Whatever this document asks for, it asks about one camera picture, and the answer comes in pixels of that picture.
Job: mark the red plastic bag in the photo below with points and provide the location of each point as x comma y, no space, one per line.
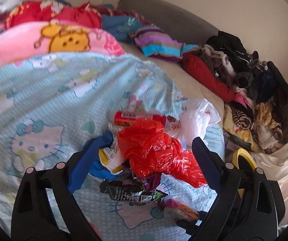
150,150

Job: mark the yellow rimmed black trash bin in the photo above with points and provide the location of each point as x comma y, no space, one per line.
243,161

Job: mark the cream curtain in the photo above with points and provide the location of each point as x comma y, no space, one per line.
281,168

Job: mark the red floral quilt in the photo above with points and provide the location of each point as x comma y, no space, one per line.
48,10

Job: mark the pile of mixed clothes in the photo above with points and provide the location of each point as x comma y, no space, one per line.
255,94

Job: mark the light blue Hello Kitty sheet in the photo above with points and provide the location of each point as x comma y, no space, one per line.
51,105

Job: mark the purple striped pillow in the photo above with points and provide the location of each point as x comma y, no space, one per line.
154,42

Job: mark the grey upholstered headboard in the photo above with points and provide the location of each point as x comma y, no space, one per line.
179,24

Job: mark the black foil snack wrapper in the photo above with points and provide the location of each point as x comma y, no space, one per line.
134,190

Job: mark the red cylindrical snack tube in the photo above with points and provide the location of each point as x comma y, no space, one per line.
127,118

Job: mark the red cushion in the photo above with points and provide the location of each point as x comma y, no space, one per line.
197,69

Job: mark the white yellow snack packet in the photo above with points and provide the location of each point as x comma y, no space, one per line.
111,157

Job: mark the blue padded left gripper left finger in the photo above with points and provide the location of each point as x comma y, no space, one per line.
80,163

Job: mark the pink cartoon bear blanket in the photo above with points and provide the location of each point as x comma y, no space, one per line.
34,38

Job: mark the white plastic bag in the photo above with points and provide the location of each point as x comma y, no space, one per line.
196,117

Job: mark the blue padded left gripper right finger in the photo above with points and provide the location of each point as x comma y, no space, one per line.
210,164

